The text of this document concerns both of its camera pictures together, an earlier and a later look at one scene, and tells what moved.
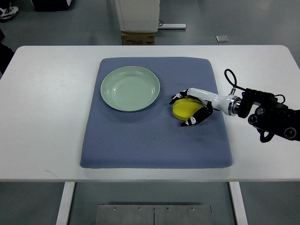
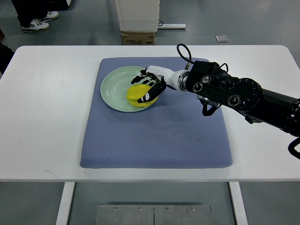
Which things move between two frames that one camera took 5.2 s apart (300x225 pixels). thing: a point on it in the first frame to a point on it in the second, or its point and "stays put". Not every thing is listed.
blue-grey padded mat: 153,138 stays put
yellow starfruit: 183,108 to 136,92
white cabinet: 138,15 stays put
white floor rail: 172,26 stays put
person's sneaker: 9,12 to 35,25
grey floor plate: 222,39 stays put
